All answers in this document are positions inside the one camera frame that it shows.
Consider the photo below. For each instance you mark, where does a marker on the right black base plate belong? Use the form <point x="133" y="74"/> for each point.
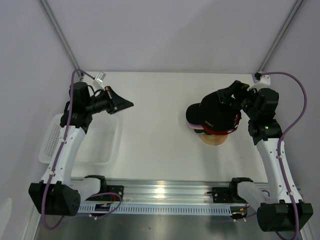
<point x="221" y="195"/>

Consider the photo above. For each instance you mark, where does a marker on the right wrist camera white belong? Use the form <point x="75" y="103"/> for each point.
<point x="260" y="80"/>

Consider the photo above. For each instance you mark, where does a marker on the red baseball cap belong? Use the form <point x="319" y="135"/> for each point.
<point x="221" y="123"/>

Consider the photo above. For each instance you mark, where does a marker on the white slotted cable duct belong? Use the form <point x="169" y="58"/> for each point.
<point x="147" y="209"/>

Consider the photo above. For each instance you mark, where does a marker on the dark green baseball cap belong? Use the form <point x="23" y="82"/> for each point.
<point x="202" y="132"/>

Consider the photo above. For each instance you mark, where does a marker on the aluminium frame post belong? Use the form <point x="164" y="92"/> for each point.
<point x="53" y="22"/>
<point x="281" y="34"/>

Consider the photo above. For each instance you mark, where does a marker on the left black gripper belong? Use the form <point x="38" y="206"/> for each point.
<point x="115" y="103"/>

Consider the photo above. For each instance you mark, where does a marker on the wooden hat stand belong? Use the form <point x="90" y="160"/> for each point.
<point x="213" y="140"/>

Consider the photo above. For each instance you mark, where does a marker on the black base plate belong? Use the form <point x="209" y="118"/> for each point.
<point x="115" y="189"/>
<point x="221" y="195"/>

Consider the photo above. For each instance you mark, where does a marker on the lavender baseball cap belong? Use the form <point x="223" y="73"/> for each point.
<point x="195" y="126"/>

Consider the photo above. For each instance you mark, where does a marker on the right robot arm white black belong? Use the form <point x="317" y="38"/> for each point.
<point x="284" y="209"/>

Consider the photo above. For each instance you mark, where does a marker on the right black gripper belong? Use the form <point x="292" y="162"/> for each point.
<point x="240" y="90"/>

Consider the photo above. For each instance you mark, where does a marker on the black baseball cap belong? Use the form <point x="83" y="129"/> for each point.
<point x="209" y="104"/>

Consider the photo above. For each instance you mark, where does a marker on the aluminium mounting rail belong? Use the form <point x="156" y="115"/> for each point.
<point x="190" y="193"/>

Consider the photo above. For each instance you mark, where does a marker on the white plastic basket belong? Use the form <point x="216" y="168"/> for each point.
<point x="100" y="146"/>

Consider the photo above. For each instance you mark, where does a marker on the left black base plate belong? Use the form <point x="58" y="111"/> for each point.
<point x="115" y="189"/>

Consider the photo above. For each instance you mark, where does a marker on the right aluminium frame post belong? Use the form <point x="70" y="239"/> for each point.
<point x="281" y="34"/>

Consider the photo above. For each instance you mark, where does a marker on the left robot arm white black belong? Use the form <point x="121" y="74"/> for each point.
<point x="53" y="195"/>

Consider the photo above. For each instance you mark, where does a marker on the left aluminium frame post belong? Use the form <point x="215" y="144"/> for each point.
<point x="53" y="22"/>

